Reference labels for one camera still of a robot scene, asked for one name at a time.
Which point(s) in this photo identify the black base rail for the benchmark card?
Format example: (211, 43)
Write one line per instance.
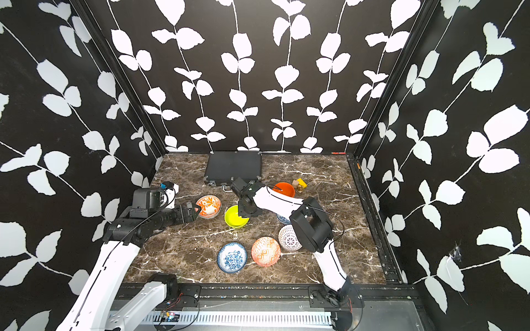
(316, 296)

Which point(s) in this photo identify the orange plastic bowl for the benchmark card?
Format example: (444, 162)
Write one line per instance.
(284, 188)

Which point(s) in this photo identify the orange leaf pattern bowl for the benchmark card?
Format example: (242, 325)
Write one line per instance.
(210, 206)

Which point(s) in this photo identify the white vented strip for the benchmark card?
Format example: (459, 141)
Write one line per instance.
(228, 318)

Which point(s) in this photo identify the red geometric pattern bowl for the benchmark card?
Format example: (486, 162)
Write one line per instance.
(266, 251)

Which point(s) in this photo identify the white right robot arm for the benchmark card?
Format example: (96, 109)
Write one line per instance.
(313, 229)

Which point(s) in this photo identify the small blue floral bowl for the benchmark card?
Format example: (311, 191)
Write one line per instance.
(283, 220)

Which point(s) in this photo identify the lime yellow plastic bowl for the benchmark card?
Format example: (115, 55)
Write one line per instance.
(233, 219)

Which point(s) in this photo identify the yellow wooden block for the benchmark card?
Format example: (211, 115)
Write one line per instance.
(302, 182)

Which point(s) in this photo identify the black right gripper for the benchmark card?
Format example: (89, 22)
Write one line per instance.
(241, 212)

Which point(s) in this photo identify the large blue floral bowl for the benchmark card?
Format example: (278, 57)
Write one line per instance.
(232, 257)

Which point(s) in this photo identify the small circuit board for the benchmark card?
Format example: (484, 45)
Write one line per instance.
(169, 317)

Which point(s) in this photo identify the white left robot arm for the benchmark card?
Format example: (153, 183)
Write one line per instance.
(122, 242)

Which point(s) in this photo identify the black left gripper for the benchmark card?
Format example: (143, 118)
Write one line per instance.
(182, 218)

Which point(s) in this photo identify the black carrying case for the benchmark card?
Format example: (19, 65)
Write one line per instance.
(223, 167)

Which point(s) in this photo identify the black white lattice bowl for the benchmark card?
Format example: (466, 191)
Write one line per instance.
(288, 239)

